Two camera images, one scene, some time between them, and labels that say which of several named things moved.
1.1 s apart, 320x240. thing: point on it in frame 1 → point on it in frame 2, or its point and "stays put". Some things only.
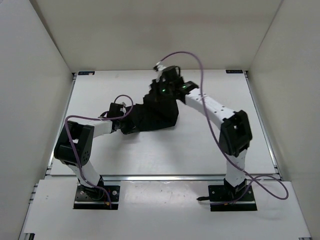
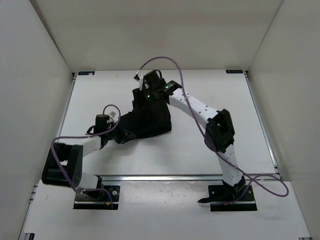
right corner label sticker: x=234 y=71 stays put
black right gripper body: x=165 y=89 → x=145 y=96
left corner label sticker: x=88 y=73 stays put
